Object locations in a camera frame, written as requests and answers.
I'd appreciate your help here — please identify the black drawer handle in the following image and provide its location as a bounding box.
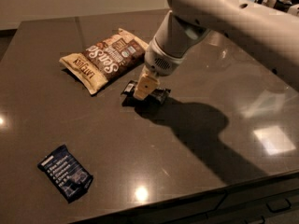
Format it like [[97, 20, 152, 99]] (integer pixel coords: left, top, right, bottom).
[[266, 199, 292, 213]]

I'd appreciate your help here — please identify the dark blue rxbar wrapper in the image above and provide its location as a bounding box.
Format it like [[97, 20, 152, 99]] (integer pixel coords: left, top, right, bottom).
[[37, 145, 93, 203]]

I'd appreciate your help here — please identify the black chocolate rxbar wrapper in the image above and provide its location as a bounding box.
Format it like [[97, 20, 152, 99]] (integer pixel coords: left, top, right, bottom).
[[121, 80, 171, 105]]

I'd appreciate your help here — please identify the white gripper with vent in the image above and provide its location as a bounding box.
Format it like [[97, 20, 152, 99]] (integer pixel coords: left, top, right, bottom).
[[134, 38, 186, 100]]

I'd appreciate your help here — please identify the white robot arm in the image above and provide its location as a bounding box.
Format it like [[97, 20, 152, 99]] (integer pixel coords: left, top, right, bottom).
[[134, 0, 299, 100]]

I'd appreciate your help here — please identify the brown and cream chip bag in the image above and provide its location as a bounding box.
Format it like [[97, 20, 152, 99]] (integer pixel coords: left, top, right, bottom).
[[59, 28, 149, 95]]

